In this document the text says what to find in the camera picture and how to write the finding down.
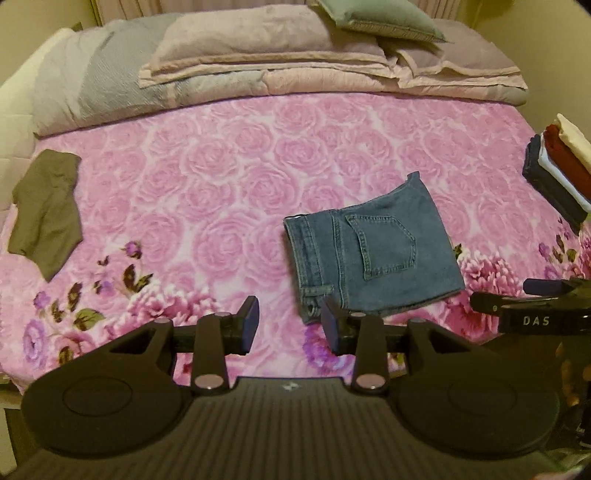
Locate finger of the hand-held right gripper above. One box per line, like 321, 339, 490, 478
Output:
470, 291, 591, 318
523, 277, 591, 299

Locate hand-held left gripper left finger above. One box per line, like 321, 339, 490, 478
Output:
108, 296, 260, 396

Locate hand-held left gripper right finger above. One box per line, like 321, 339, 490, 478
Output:
321, 296, 469, 396

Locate blue denim jeans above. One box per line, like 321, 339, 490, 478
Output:
283, 172, 466, 326

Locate stack of folded clothes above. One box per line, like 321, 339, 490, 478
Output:
522, 134, 591, 234

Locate white folded garment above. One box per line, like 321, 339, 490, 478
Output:
538, 144, 591, 209

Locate dark red folded garment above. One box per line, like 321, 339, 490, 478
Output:
542, 124, 591, 197

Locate cream folded garment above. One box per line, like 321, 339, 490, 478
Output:
554, 113, 591, 172

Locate pink floral blanket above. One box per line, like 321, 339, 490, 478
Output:
0, 90, 591, 393

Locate olive green garment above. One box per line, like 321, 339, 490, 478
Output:
8, 150, 84, 283

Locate lilac pillow with pink trim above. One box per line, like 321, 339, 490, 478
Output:
379, 18, 529, 90

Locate pink folded blanket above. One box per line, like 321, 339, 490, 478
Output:
139, 10, 392, 89

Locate grey and pink duvet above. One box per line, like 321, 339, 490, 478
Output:
32, 13, 529, 138

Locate grey-green pillow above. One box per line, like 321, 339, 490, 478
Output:
316, 0, 447, 44

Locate pink curtain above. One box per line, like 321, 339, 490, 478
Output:
90, 0, 465, 16

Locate white bed frame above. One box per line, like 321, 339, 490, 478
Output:
0, 376, 28, 467

